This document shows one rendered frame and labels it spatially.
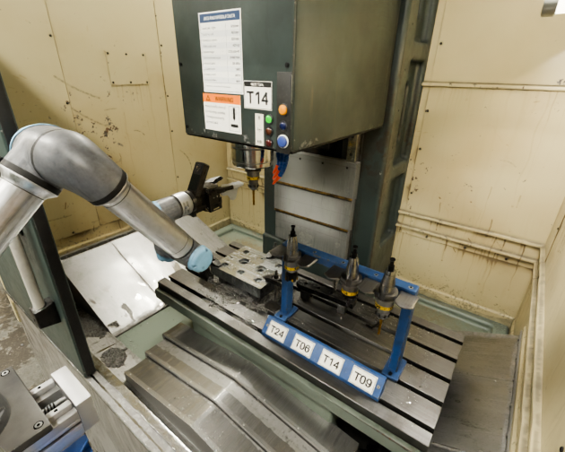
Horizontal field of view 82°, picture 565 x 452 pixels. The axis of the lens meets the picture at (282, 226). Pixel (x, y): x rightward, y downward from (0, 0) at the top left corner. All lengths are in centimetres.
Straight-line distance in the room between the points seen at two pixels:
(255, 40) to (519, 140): 123
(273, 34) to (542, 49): 115
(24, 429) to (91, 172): 50
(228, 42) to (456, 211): 134
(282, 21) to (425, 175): 119
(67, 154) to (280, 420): 99
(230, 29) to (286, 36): 18
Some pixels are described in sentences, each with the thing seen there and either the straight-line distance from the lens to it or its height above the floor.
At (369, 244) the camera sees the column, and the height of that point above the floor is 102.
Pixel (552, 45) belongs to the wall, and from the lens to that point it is 174.
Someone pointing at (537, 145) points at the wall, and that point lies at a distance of 176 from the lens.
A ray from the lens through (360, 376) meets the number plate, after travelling 112.
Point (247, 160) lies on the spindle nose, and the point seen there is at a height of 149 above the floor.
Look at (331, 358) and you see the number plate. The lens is 114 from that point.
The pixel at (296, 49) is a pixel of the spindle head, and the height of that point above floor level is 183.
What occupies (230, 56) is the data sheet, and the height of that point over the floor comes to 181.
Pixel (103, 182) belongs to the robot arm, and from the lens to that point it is 74.
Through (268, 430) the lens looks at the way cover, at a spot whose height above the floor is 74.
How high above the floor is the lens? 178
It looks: 25 degrees down
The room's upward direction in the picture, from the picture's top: 1 degrees clockwise
